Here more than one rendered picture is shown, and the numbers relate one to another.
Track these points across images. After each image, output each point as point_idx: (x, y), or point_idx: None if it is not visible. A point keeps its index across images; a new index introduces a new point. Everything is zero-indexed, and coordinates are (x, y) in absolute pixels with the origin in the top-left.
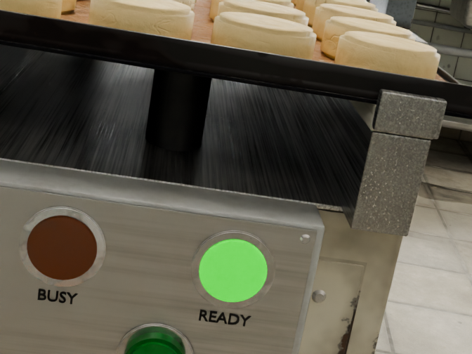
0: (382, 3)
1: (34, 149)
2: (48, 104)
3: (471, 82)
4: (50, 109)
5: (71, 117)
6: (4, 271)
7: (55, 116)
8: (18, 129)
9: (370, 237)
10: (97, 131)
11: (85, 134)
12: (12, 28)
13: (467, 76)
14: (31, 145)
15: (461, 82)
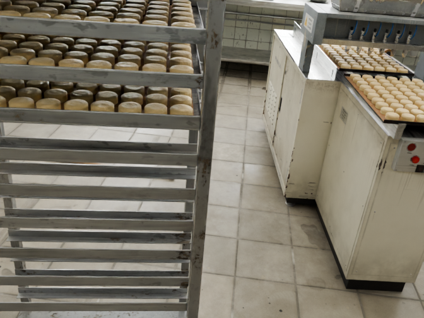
0: (421, 75)
1: (421, 135)
2: (410, 126)
3: (399, 56)
4: (412, 127)
5: (416, 129)
6: (423, 151)
7: (414, 129)
8: (415, 132)
9: None
10: (423, 131)
11: (422, 132)
12: None
13: (397, 53)
14: (420, 135)
15: (395, 56)
